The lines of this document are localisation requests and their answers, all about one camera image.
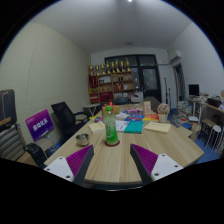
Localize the white round stool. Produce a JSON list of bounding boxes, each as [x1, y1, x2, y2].
[[204, 124, 223, 149]]

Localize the wide pale yellow notepad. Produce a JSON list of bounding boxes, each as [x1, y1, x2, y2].
[[143, 121, 172, 135]]

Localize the upright orange box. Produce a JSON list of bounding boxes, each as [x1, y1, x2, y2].
[[143, 100, 153, 116]]

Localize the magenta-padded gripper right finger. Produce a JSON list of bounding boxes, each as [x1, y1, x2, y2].
[[129, 143, 184, 186]]

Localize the yellow gift box red ribbon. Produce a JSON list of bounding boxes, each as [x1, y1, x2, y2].
[[101, 102, 121, 117]]

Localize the green tea drink bottle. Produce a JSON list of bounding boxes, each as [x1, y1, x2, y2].
[[103, 105, 119, 146]]

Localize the purple sign board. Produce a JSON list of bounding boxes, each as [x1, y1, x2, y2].
[[25, 108, 55, 143]]

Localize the teal book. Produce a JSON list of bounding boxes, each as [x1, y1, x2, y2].
[[124, 120, 145, 135]]

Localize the black framed glass door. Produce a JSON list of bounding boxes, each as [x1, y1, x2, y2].
[[104, 54, 163, 103]]

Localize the white wall air conditioner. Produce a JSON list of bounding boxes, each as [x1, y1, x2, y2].
[[169, 49, 183, 63]]

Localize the small steel cup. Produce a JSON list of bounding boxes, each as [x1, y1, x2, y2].
[[75, 133, 90, 147]]

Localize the wooden shelf unit with trophies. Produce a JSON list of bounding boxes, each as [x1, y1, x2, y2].
[[87, 58, 136, 104]]

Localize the computer monitor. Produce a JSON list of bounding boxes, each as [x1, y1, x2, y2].
[[188, 83, 200, 97]]

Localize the black office chair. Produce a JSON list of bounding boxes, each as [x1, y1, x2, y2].
[[50, 101, 91, 141]]

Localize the grey striped chair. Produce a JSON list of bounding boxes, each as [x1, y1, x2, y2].
[[0, 123, 26, 161]]

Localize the blue book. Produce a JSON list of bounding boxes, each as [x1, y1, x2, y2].
[[124, 114, 146, 123]]

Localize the pink flowers in white pot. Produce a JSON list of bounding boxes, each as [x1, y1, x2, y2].
[[156, 102, 171, 124]]

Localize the small white side table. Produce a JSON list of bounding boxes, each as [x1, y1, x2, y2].
[[82, 103, 101, 116]]

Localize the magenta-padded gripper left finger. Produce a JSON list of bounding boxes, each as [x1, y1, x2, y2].
[[43, 144, 95, 187]]

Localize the small pale yellow notepad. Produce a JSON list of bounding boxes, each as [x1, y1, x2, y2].
[[87, 121, 106, 134]]

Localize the orange yellow book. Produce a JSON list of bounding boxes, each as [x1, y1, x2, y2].
[[142, 113, 160, 122]]

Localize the wooden side desk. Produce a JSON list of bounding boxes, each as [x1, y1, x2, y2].
[[186, 98, 224, 154]]

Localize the black chair with armrest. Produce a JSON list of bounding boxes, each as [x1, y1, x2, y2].
[[23, 142, 48, 169]]

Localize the flat round red coaster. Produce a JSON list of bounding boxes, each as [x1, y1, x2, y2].
[[104, 139, 121, 148]]

